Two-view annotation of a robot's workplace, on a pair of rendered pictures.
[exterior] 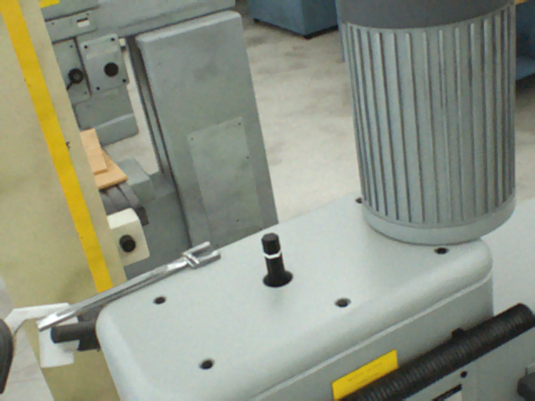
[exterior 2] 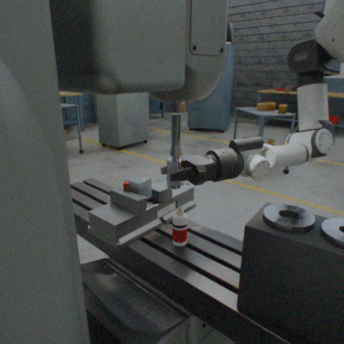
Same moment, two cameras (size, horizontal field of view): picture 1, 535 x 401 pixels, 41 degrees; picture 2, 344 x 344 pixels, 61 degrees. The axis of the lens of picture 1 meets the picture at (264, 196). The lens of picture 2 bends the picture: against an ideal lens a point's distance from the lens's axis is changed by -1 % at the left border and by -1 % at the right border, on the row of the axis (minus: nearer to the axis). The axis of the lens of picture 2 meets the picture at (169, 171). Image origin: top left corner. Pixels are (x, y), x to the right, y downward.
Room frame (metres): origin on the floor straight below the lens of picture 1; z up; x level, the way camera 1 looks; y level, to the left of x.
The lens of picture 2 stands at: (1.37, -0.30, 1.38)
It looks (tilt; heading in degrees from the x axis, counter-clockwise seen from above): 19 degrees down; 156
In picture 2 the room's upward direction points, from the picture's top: straight up
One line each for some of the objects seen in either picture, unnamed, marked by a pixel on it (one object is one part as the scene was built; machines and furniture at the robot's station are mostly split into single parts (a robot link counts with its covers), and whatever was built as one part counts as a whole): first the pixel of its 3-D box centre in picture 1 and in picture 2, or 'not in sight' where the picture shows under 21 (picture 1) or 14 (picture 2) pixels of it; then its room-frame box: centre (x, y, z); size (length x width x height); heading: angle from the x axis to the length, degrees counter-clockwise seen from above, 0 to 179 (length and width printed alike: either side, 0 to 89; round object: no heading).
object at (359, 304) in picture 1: (297, 323); not in sight; (0.73, -0.01, 1.81); 0.47 x 0.26 x 0.16; 113
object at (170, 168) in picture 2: not in sight; (175, 173); (0.72, 0.00, 1.12); 0.05 x 0.05 x 0.06
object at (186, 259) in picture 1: (129, 286); not in sight; (0.76, 0.19, 1.89); 0.24 x 0.04 x 0.01; 114
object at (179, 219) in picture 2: not in sight; (179, 224); (0.75, 0.01, 0.98); 0.04 x 0.04 x 0.11
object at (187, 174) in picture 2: not in sight; (181, 175); (0.76, 0.00, 1.13); 0.06 x 0.02 x 0.03; 91
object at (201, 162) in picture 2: not in sight; (206, 168); (0.72, 0.09, 1.12); 0.13 x 0.12 x 0.10; 1
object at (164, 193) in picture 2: not in sight; (151, 189); (0.56, 0.00, 1.02); 0.12 x 0.06 x 0.04; 25
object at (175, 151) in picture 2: not in sight; (176, 136); (0.72, 0.00, 1.22); 0.03 x 0.03 x 0.11
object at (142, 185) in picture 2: not in sight; (138, 187); (0.59, -0.06, 1.04); 0.06 x 0.05 x 0.06; 25
